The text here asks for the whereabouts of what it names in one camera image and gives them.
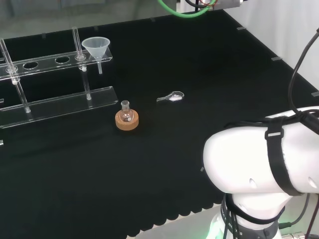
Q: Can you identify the translucent plastic funnel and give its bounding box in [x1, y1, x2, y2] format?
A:
[81, 37, 111, 75]

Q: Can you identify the glass weighing funnel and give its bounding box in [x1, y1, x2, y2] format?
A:
[156, 91, 185, 103]

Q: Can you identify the clear acrylic funnel stand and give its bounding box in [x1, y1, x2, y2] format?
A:
[0, 26, 120, 129]

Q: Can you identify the small glass round-bottom flask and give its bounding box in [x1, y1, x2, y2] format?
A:
[119, 100, 135, 123]

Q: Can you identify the black bench cloth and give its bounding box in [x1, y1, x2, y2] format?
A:
[0, 9, 319, 239]

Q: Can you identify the cork ring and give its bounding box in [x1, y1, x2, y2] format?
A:
[115, 111, 140, 131]

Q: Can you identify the thin black cable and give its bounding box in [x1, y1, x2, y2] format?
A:
[185, 0, 213, 12]

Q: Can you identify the long black cable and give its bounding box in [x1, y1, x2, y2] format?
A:
[288, 26, 319, 118]

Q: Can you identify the black cable with plug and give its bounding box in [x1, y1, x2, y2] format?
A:
[278, 193, 311, 229]

